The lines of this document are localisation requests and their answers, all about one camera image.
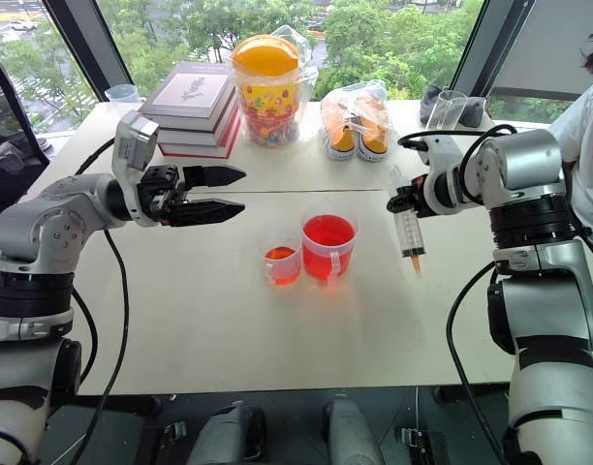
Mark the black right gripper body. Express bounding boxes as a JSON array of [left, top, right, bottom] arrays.
[[406, 173, 441, 220]]

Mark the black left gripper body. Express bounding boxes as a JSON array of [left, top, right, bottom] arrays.
[[137, 164, 190, 229]]

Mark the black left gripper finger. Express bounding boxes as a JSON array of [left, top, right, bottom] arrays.
[[181, 165, 247, 190], [172, 197, 246, 229]]

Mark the clear plastic syringe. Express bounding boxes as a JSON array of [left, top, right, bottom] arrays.
[[389, 164, 427, 279]]

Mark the large clear cup red liquid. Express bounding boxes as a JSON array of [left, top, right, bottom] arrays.
[[300, 205, 360, 283]]

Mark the small clear cup red liquid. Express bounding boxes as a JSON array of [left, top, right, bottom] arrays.
[[259, 232, 302, 291]]

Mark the empty clear measuring cup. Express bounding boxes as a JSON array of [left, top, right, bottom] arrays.
[[104, 83, 143, 117]]

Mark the red cover book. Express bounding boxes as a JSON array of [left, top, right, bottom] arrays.
[[157, 111, 243, 160]]

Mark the dark cover book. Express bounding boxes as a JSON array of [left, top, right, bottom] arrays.
[[155, 99, 241, 147]]

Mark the yellow canvas shoe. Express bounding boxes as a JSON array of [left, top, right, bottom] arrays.
[[325, 99, 359, 162], [356, 99, 390, 162]]

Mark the grey cover book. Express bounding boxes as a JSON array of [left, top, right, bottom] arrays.
[[139, 61, 238, 135]]

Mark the tall clear glass beaker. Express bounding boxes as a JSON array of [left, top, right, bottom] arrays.
[[424, 89, 468, 133]]

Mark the grey fabric pouch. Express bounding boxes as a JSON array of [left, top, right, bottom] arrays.
[[419, 83, 487, 131]]

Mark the candy jar orange lid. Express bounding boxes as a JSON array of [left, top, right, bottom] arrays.
[[231, 36, 300, 146]]

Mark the clear plastic shoe bag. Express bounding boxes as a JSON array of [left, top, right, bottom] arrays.
[[320, 79, 397, 162]]

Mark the black bag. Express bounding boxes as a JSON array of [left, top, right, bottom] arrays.
[[0, 129, 51, 215]]

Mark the person in white shirt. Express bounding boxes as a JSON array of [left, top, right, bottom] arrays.
[[547, 30, 593, 258]]

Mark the grey rounded shape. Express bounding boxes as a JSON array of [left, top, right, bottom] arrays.
[[322, 395, 389, 465], [185, 400, 269, 465]]

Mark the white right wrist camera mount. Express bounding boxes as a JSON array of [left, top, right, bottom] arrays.
[[419, 136, 466, 215]]

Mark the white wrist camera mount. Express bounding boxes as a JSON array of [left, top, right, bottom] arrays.
[[110, 109, 161, 227], [419, 136, 466, 215]]

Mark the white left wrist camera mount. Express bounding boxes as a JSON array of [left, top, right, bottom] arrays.
[[110, 109, 161, 227]]

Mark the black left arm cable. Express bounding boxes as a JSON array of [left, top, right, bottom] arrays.
[[68, 137, 131, 465]]

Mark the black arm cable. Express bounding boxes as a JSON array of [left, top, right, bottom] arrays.
[[68, 137, 131, 465], [397, 123, 520, 465]]

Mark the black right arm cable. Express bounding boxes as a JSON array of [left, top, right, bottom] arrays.
[[397, 123, 520, 465]]

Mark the black window frame post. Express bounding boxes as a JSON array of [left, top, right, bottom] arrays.
[[450, 0, 504, 102], [40, 0, 135, 104]]

